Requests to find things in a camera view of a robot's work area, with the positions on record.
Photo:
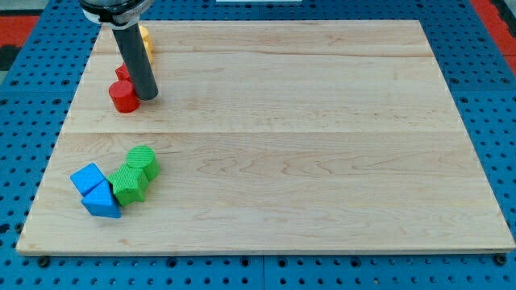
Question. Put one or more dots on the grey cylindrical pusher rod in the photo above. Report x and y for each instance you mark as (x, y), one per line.
(135, 57)

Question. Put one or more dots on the green cylinder block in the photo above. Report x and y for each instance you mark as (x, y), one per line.
(143, 157)

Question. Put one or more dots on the yellow block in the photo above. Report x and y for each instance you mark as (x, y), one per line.
(148, 45)

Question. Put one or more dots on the red block behind rod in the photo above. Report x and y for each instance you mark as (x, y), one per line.
(122, 73)

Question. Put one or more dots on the red cylinder block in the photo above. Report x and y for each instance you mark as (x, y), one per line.
(123, 96)

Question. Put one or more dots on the green star block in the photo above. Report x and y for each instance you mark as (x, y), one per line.
(128, 184)

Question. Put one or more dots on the blue cube block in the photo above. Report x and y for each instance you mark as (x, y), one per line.
(87, 178)

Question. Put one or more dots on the blue triangle block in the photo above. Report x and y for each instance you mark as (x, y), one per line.
(100, 202)

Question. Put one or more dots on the wooden board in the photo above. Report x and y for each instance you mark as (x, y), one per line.
(275, 138)

